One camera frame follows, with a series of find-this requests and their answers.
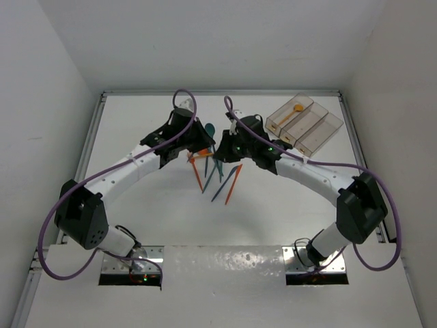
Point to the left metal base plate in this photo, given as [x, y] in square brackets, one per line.
[146, 268]

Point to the clear container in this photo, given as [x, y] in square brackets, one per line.
[302, 123]
[318, 135]
[279, 118]

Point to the yellow spoon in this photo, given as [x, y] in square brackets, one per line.
[297, 108]

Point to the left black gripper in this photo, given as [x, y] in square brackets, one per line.
[205, 140]

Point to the teal fork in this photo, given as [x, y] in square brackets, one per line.
[219, 166]

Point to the dark blue spoon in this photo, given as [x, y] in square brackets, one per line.
[210, 129]

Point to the metal base plate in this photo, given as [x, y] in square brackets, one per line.
[146, 268]
[295, 264]

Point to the orange-red spoon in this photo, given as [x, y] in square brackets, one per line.
[203, 152]

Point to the yellow fork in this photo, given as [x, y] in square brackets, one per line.
[201, 156]

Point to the dark blue knife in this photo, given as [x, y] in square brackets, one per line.
[231, 173]

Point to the orange-red knife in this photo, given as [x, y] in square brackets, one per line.
[237, 172]

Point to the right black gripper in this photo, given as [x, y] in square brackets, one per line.
[224, 151]

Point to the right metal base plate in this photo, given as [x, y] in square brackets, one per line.
[295, 264]

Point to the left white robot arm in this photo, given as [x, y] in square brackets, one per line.
[82, 215]

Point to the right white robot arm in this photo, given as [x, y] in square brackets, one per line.
[357, 199]

